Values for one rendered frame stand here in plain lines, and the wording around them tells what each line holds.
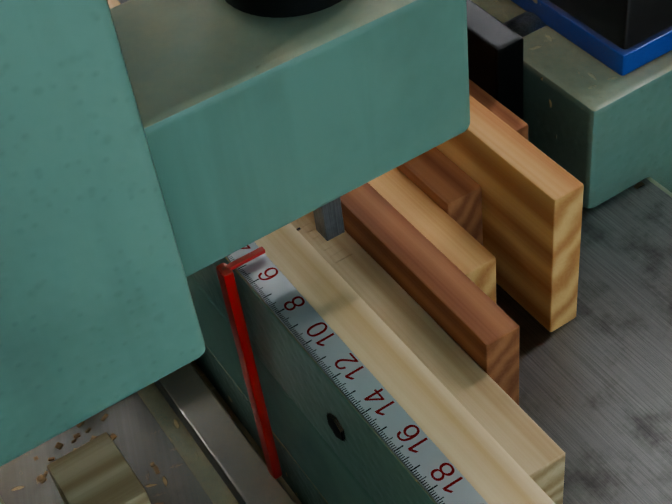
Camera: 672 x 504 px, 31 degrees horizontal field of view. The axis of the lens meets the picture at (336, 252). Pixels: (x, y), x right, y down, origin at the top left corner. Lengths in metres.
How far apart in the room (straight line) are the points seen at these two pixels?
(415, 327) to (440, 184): 0.07
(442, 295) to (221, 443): 0.18
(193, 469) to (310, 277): 0.17
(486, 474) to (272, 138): 0.14
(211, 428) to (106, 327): 0.25
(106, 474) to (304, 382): 0.14
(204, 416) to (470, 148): 0.21
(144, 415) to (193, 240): 0.25
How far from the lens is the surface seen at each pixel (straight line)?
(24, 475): 0.64
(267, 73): 0.39
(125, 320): 0.37
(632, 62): 0.55
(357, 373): 0.44
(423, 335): 0.47
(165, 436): 0.64
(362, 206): 0.50
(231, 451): 0.60
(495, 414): 0.45
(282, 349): 0.48
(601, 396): 0.50
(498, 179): 0.49
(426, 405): 0.44
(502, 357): 0.46
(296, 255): 0.49
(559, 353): 0.52
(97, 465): 0.58
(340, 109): 0.42
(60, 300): 0.35
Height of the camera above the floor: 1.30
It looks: 45 degrees down
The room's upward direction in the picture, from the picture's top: 9 degrees counter-clockwise
